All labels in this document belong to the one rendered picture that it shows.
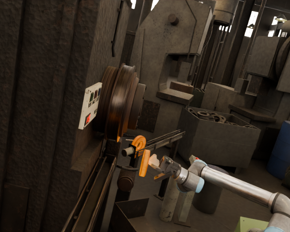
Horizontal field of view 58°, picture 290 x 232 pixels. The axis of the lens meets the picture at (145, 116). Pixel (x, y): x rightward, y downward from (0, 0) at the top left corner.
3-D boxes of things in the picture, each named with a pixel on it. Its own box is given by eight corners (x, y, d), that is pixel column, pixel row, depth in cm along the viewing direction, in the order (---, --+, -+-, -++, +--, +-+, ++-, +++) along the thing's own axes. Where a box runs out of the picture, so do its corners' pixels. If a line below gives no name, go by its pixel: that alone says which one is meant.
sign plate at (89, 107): (78, 128, 114) (85, 88, 110) (92, 115, 140) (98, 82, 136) (83, 130, 115) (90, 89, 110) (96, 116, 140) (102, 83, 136)
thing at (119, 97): (101, 151, 142) (118, 65, 131) (114, 127, 187) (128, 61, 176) (113, 154, 142) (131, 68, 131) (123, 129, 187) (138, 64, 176)
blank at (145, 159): (143, 157, 144) (149, 158, 145) (145, 145, 159) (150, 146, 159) (137, 180, 149) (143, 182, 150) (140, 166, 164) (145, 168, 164)
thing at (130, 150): (120, 154, 205) (121, 147, 203) (128, 152, 212) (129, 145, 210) (126, 158, 202) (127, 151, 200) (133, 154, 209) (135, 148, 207)
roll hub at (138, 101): (125, 134, 149) (136, 86, 142) (130, 121, 176) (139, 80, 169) (135, 136, 149) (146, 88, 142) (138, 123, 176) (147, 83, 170)
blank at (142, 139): (133, 156, 218) (136, 158, 216) (128, 144, 207) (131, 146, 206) (144, 143, 225) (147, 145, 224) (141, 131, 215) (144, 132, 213)
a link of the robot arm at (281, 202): (308, 199, 129) (194, 154, 175) (298, 220, 123) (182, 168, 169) (307, 211, 136) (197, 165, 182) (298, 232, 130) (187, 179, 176)
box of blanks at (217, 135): (184, 168, 373) (199, 116, 354) (167, 145, 450) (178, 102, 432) (246, 176, 400) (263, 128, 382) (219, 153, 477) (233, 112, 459)
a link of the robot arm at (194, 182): (194, 194, 159) (202, 193, 150) (177, 185, 158) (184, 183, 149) (200, 180, 163) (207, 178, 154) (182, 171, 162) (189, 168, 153)
